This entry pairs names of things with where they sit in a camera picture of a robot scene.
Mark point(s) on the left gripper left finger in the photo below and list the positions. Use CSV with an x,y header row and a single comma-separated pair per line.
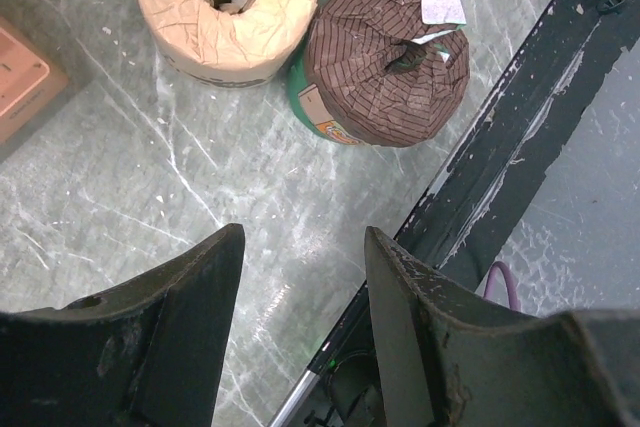
x,y
147,352

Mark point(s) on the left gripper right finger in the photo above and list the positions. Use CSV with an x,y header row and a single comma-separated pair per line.
x,y
448,357

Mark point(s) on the brown green paper roll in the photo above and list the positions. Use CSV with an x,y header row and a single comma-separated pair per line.
x,y
386,73

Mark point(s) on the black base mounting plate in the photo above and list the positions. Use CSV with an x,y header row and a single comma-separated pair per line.
x,y
480,193

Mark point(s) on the orange plastic file organizer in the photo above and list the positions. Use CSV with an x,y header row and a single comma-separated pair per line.
x,y
29,80

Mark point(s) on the beige wrapped paper roll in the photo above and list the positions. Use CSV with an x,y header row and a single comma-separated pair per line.
x,y
228,43

